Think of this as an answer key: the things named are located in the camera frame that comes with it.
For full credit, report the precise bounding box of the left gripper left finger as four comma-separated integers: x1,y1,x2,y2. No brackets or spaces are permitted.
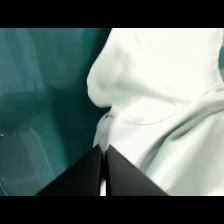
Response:
35,144,103,197

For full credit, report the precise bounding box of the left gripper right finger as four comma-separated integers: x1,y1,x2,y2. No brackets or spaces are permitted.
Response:
105,145,169,197

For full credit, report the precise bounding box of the white shirt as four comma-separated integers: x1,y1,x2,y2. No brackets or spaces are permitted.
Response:
86,28,224,197

